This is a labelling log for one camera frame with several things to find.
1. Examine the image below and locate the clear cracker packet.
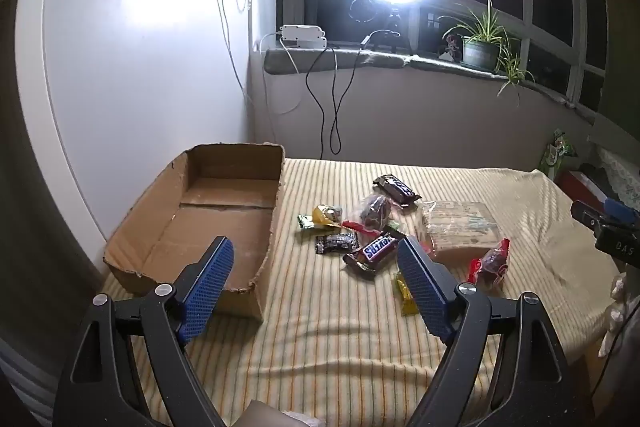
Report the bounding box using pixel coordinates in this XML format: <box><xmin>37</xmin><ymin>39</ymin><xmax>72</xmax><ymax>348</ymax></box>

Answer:
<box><xmin>414</xmin><ymin>201</ymin><xmax>501</xmax><ymax>264</ymax></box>

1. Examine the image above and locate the red clear candy packet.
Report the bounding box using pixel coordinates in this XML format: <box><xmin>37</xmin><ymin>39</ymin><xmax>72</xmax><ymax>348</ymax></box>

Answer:
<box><xmin>467</xmin><ymin>238</ymin><xmax>511</xmax><ymax>293</ymax></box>

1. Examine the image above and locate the white lace cloth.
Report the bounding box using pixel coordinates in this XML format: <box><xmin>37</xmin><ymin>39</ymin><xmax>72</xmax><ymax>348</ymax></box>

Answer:
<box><xmin>597</xmin><ymin>147</ymin><xmax>640</xmax><ymax>208</ymax></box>

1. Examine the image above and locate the small black snack packet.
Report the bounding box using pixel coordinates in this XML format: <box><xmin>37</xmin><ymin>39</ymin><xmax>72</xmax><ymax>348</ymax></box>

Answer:
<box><xmin>314</xmin><ymin>232</ymin><xmax>358</xmax><ymax>256</ymax></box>

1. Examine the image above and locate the black cable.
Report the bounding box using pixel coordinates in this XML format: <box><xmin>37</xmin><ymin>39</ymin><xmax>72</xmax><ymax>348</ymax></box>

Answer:
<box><xmin>305</xmin><ymin>29</ymin><xmax>396</xmax><ymax>158</ymax></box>

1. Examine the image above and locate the small figurine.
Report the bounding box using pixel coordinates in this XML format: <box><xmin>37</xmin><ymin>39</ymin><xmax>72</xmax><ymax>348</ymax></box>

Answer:
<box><xmin>439</xmin><ymin>34</ymin><xmax>463</xmax><ymax>62</ymax></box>

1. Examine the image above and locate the white power box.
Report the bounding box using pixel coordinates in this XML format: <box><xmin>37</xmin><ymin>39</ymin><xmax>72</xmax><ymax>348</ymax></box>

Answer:
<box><xmin>279</xmin><ymin>24</ymin><xmax>328</xmax><ymax>50</ymax></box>

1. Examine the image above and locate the brown chocolate bar blue logo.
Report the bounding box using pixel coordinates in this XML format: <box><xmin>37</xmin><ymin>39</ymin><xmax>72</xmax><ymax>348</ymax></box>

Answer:
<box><xmin>342</xmin><ymin>231</ymin><xmax>407</xmax><ymax>280</ymax></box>

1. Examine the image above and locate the white cable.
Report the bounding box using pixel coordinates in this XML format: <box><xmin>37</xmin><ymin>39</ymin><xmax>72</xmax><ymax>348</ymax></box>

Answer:
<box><xmin>212</xmin><ymin>0</ymin><xmax>303</xmax><ymax>115</ymax></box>

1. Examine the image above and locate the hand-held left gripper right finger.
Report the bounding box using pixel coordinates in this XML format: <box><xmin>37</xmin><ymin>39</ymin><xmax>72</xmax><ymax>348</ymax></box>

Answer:
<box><xmin>396</xmin><ymin>237</ymin><xmax>596</xmax><ymax>427</ymax></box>

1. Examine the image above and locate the dark curtain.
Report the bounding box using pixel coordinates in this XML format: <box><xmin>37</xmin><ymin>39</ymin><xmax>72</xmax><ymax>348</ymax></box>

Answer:
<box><xmin>590</xmin><ymin>0</ymin><xmax>640</xmax><ymax>142</ymax></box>

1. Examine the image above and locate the potted spider plant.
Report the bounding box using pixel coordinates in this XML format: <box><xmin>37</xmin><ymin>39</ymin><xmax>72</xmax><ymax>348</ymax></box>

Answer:
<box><xmin>440</xmin><ymin>0</ymin><xmax>536</xmax><ymax>108</ymax></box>

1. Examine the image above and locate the yellow candy packet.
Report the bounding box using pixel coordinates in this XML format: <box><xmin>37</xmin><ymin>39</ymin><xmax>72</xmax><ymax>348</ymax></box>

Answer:
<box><xmin>312</xmin><ymin>204</ymin><xmax>346</xmax><ymax>228</ymax></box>

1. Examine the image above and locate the grey stone windowsill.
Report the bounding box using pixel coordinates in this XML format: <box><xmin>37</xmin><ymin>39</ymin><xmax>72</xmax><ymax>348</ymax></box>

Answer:
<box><xmin>262</xmin><ymin>47</ymin><xmax>596</xmax><ymax>122</ymax></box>

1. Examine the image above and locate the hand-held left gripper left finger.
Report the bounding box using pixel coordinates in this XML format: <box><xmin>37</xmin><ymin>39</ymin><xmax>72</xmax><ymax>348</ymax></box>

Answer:
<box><xmin>52</xmin><ymin>235</ymin><xmax>236</xmax><ymax>427</ymax></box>

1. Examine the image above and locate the person's right hand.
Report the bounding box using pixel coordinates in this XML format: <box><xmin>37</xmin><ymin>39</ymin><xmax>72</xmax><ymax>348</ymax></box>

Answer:
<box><xmin>599</xmin><ymin>274</ymin><xmax>640</xmax><ymax>358</ymax></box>

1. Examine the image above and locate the white wardrobe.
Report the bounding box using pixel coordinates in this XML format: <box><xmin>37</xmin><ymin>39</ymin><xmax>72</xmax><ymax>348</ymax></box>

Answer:
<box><xmin>15</xmin><ymin>0</ymin><xmax>261</xmax><ymax>258</ymax></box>

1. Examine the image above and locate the green snack bag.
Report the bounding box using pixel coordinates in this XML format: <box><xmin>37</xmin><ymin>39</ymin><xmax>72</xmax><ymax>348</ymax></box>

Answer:
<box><xmin>542</xmin><ymin>129</ymin><xmax>578</xmax><ymax>180</ymax></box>

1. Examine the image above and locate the clear bag of dark candy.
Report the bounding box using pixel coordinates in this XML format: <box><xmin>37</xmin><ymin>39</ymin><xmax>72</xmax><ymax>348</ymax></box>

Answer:
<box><xmin>347</xmin><ymin>194</ymin><xmax>401</xmax><ymax>233</ymax></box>

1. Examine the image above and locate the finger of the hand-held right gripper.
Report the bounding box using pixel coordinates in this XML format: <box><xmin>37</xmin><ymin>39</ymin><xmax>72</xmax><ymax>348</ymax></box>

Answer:
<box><xmin>603</xmin><ymin>198</ymin><xmax>640</xmax><ymax>224</ymax></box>
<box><xmin>571</xmin><ymin>200</ymin><xmax>608</xmax><ymax>230</ymax></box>

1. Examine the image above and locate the cardboard box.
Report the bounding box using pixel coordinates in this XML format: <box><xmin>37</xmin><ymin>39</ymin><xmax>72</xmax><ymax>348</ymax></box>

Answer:
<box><xmin>102</xmin><ymin>143</ymin><xmax>286</xmax><ymax>322</ymax></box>

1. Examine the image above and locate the red strip candy wrapper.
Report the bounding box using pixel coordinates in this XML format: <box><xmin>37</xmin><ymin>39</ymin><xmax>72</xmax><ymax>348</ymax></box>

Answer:
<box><xmin>341</xmin><ymin>219</ymin><xmax>386</xmax><ymax>235</ymax></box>

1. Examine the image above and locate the black light stand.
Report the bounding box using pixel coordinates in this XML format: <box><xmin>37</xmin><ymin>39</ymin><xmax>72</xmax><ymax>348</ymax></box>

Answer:
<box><xmin>370</xmin><ymin>4</ymin><xmax>408</xmax><ymax>55</ymax></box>

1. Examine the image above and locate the beige cardboard piece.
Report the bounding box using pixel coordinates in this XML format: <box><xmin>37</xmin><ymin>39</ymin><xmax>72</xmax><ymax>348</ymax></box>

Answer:
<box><xmin>239</xmin><ymin>399</ymin><xmax>326</xmax><ymax>427</ymax></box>

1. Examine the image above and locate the yellow-green snack packet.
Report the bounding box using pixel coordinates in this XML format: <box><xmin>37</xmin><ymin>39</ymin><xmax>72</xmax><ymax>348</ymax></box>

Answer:
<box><xmin>392</xmin><ymin>271</ymin><xmax>420</xmax><ymax>317</ymax></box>

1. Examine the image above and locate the red box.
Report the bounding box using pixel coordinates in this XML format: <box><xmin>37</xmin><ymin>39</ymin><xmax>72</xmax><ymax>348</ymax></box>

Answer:
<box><xmin>555</xmin><ymin>169</ymin><xmax>608</xmax><ymax>208</ymax></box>

